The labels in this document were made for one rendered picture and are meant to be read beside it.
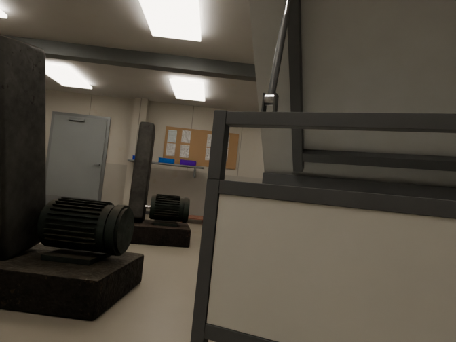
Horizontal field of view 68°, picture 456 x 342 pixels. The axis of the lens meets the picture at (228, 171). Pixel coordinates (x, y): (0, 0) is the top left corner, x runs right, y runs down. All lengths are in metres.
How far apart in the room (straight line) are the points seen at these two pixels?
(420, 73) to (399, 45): 0.12
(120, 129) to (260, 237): 7.65
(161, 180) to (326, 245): 7.36
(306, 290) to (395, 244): 0.24
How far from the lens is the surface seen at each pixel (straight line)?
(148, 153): 4.71
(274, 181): 1.52
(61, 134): 8.81
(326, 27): 1.29
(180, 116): 8.27
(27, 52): 2.47
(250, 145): 8.18
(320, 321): 0.94
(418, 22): 1.29
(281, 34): 1.09
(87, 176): 8.50
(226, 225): 0.96
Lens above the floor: 0.78
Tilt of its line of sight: 3 degrees up
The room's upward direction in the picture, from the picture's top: 6 degrees clockwise
